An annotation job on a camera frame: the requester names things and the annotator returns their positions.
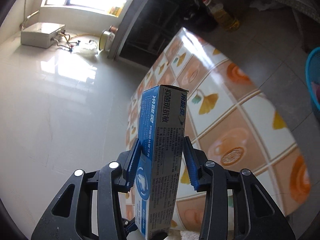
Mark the enamel basin on counter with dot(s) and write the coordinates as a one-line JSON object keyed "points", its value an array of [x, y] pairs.
{"points": [[107, 38]]}

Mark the cooking oil bottle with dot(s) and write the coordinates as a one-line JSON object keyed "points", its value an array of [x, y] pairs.
{"points": [[222, 17]]}

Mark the blue toothpaste box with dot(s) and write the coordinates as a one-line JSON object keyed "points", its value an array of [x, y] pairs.
{"points": [[161, 132]]}

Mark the blue mesh trash basket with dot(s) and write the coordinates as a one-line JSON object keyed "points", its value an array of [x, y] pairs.
{"points": [[312, 80]]}

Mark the white water heater box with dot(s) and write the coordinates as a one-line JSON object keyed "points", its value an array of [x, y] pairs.
{"points": [[42, 34]]}

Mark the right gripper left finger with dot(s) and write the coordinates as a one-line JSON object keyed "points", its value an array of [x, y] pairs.
{"points": [[88, 207]]}

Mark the patterned tablecloth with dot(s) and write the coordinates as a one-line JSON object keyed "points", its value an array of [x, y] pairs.
{"points": [[231, 120]]}

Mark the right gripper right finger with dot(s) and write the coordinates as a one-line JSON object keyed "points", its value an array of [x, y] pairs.
{"points": [[256, 215]]}

